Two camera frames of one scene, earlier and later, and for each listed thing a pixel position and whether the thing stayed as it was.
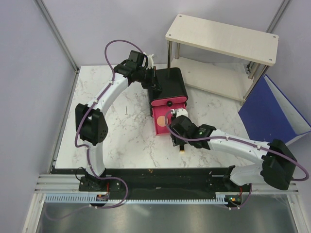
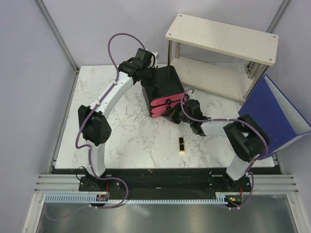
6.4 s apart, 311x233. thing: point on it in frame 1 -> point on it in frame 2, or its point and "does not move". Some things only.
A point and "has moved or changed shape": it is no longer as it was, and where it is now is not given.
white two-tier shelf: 225,59 does not move
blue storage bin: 267,115 does not move
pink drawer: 162,110 has moved or changed shape
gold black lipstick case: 181,148 does not move
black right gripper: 177,141 -> 172,113
